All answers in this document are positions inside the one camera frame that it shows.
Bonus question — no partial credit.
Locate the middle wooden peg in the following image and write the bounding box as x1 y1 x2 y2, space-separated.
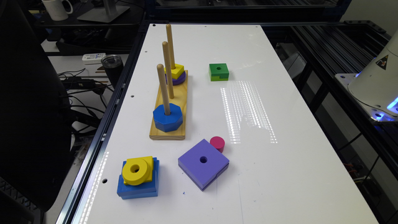
162 41 174 99

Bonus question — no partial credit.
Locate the rear wooden peg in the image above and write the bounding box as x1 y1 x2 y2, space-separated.
166 24 175 69

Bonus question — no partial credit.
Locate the pink cylinder block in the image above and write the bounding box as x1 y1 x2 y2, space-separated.
210 136 225 153

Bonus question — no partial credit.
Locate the monitor stand base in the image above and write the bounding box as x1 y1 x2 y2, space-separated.
77 0 130 23

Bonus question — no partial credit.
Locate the blue octagon block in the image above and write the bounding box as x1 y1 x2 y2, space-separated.
153 103 183 132

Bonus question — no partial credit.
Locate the green square block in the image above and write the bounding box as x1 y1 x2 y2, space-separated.
209 63 229 82

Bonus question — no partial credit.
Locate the blue square block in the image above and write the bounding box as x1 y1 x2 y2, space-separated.
117 157 159 200

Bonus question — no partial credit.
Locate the white mug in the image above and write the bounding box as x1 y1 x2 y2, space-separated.
42 0 73 21

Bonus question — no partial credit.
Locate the wooden peg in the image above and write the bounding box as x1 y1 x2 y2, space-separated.
157 64 171 116
166 24 175 69
162 41 174 99

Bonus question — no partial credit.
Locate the black office chair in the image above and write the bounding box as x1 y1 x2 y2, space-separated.
1 1 71 212

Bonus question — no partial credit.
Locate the wooden peg base board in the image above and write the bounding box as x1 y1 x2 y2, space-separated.
149 70 188 140

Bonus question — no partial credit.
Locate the small yellow square block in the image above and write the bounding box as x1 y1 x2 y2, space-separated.
170 64 184 80

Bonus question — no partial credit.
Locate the large purple square block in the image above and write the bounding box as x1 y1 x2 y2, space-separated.
178 139 229 191

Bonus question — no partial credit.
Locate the front wooden peg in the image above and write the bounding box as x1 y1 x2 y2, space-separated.
157 64 171 116

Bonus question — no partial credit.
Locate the purple round disc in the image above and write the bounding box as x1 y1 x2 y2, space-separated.
172 72 187 86

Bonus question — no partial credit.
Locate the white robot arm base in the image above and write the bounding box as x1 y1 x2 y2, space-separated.
335 34 397 122

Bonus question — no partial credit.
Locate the black tumbler cup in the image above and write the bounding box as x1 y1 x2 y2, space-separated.
101 55 124 87

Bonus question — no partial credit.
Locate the yellow ring block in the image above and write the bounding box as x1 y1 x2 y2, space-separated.
122 156 154 185

